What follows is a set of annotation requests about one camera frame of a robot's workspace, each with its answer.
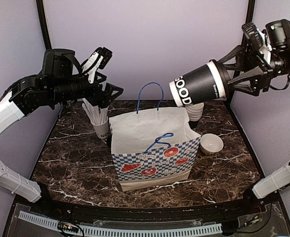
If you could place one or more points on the white cup holding straws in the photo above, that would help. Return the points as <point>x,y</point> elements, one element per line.
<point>102,130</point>

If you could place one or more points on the black cup lid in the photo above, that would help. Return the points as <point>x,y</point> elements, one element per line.
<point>222,71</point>

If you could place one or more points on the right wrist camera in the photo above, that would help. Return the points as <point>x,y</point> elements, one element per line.
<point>258,40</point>

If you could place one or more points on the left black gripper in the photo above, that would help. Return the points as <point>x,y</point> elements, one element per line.
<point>103,100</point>

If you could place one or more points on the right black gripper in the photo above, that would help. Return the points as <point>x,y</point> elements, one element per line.
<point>260,78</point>

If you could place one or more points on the black paper coffee cup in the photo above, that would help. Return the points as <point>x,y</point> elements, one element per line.
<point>200,85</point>

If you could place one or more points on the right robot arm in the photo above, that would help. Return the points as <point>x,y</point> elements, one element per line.
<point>260,90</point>

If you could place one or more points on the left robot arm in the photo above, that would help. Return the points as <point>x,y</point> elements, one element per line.
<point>62,79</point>

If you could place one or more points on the stack of paper cups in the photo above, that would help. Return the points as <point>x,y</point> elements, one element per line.
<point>195,113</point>

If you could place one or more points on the right black frame post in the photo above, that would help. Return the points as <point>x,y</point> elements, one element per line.
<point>249,18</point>

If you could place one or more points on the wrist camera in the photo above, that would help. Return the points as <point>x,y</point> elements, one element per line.
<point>97,60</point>
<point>258,40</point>

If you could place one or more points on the wrapped white straws bundle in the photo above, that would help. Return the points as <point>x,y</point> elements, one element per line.
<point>97,115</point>

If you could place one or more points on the white cable duct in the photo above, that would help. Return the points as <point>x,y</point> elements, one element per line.
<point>122,229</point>

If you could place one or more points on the blue checkered paper bag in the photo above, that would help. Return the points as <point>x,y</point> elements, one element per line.
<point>152,147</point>

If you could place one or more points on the white ceramic bowl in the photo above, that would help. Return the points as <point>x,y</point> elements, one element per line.
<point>211,144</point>

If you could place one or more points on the left black frame post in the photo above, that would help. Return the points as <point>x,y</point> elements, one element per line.
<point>43,24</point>

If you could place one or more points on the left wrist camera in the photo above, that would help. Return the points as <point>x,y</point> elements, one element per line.
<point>97,60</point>

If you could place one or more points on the black frame post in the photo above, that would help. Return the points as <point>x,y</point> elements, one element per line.
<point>43,24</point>
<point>249,18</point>

